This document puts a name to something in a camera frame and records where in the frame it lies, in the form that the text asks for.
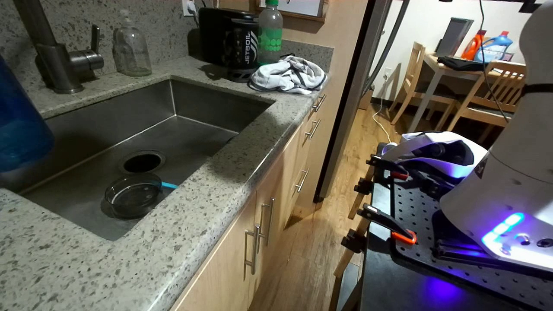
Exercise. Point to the wooden slat chair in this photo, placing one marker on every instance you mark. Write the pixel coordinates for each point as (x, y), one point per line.
(502, 87)
(413, 75)

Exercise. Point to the wooden dining table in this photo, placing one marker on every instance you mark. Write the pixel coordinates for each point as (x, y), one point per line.
(433, 66)

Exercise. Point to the black pouch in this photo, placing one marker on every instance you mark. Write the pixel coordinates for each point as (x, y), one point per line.
(461, 63)

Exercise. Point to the stainless steel sink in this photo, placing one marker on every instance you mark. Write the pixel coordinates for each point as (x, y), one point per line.
(174, 132)

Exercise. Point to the black orange bar clamp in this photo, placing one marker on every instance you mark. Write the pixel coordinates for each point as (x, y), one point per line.
(381, 170)
(383, 221)

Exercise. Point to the grey laptop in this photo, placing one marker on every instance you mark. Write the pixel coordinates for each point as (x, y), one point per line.
(456, 35)

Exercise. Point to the blue cleaner bottle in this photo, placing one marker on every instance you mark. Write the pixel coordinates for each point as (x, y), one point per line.
(497, 47)

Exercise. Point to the grey metal faucet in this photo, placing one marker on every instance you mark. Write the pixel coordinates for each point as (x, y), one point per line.
(58, 69)

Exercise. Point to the clear glass soap bottle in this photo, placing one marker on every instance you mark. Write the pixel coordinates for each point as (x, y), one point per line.
(133, 54)

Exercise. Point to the wood framed white board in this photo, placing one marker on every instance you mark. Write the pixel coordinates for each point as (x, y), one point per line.
(304, 7)

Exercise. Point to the white wall outlet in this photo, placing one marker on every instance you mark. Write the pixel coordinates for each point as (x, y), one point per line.
(190, 7)

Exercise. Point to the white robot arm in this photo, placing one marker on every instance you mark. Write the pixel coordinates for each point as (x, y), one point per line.
(513, 173)

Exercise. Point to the white striped dish towel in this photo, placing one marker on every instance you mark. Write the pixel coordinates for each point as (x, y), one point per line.
(286, 75)

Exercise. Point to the black robot stand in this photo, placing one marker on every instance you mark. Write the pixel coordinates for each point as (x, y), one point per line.
(392, 282)

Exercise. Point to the round metal sink strainer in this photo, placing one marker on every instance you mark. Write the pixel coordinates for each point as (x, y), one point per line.
(133, 197)

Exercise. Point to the white VR headset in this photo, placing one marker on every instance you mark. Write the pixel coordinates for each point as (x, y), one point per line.
(433, 152)

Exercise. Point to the perforated metal mount plate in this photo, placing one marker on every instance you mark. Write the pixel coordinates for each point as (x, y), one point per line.
(413, 213)

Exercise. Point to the blue plastic water bottle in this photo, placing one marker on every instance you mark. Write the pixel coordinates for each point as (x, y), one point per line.
(24, 121)

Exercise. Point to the green plastic bottle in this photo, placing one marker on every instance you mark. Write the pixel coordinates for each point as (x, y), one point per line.
(271, 37)

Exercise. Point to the orange detergent bottle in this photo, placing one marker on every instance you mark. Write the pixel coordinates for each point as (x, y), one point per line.
(475, 45)

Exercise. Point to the wooden kitchen cabinet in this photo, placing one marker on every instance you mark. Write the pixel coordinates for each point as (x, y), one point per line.
(226, 270)

